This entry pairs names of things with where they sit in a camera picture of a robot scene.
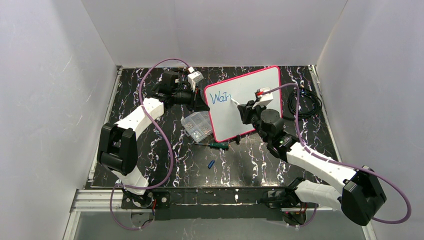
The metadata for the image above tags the clear plastic screw box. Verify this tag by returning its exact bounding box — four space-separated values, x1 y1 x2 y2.
181 111 213 143

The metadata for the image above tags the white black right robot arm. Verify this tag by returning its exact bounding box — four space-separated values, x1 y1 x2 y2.
237 100 387 226

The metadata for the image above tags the green handled screwdriver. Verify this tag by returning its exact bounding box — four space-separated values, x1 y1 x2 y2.
195 142 229 150

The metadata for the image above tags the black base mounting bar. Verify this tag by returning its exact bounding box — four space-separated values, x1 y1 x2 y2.
120 186 316 222

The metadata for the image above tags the aluminium rail right edge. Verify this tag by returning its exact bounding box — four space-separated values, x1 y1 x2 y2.
308 64 343 163

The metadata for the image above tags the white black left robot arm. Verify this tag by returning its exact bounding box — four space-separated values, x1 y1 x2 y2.
97 67 210 197

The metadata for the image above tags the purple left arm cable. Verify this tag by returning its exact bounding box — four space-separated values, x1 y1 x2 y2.
109 57 191 232

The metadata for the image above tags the blue marker cap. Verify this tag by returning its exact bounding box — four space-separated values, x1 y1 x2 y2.
207 160 216 169

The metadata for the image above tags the white blue marker pen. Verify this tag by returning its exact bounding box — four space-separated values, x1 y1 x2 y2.
230 98 240 106

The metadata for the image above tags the large coiled black cable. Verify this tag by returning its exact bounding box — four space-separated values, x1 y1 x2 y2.
287 87 323 120

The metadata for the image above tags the pink framed whiteboard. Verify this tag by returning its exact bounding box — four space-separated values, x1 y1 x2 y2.
203 65 283 143

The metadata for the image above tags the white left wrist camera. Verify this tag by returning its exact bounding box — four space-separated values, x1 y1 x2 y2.
187 66 204 92

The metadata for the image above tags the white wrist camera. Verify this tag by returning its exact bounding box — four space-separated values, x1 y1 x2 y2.
252 87 274 109
187 66 204 92

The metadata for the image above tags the aluminium rail edge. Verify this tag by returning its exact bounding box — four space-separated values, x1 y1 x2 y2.
308 64 343 163
62 66 123 240

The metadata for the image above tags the aluminium rail left edge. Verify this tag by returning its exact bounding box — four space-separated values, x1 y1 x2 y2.
62 66 123 240

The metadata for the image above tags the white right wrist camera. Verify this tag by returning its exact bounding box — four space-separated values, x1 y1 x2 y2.
252 87 274 109

